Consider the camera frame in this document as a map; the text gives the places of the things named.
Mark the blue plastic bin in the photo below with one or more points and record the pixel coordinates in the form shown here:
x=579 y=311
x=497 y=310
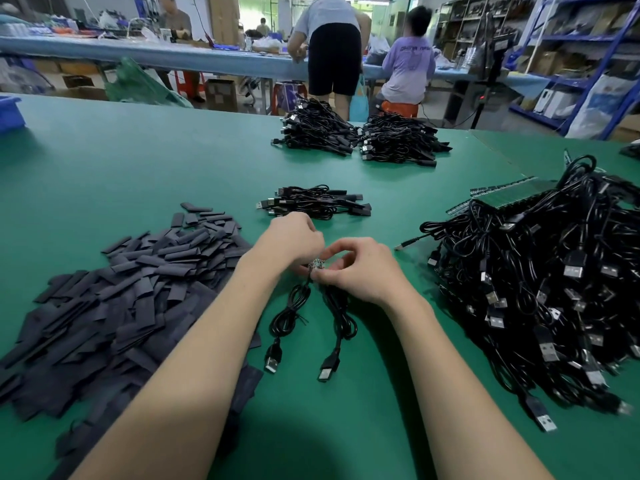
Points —
x=10 y=115

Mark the green plastic bag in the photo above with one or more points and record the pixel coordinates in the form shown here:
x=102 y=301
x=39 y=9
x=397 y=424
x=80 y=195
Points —
x=145 y=85

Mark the blue metal shelving rack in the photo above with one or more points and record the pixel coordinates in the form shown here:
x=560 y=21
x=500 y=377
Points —
x=590 y=40

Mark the green circuit board panel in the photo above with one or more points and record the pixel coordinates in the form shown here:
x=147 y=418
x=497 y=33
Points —
x=515 y=192

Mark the white plastic bag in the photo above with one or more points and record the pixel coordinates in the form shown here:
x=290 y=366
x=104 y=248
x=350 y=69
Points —
x=600 y=107

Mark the person's right hand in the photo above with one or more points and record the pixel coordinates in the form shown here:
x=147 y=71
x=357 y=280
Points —
x=368 y=275

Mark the person's left forearm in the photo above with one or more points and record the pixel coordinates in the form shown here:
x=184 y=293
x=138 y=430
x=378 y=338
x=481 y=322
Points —
x=175 y=380

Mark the person's left hand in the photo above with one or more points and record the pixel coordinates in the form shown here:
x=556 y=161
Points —
x=285 y=245

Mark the black tripod stand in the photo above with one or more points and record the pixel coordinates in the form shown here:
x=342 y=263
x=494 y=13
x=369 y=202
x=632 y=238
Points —
x=485 y=60

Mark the orange plastic stool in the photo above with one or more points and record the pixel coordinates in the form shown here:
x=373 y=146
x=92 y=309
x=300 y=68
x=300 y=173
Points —
x=400 y=109

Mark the person's right forearm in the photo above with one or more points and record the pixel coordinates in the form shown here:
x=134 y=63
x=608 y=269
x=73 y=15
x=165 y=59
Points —
x=465 y=400

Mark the long blue work table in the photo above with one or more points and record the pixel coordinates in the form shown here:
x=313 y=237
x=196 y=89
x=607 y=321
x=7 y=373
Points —
x=130 y=55

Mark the pile of black sleeve strips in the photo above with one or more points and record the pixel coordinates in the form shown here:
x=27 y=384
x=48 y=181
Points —
x=110 y=315

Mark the small upright cardboard box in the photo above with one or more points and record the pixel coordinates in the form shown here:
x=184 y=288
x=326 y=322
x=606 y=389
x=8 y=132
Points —
x=222 y=95

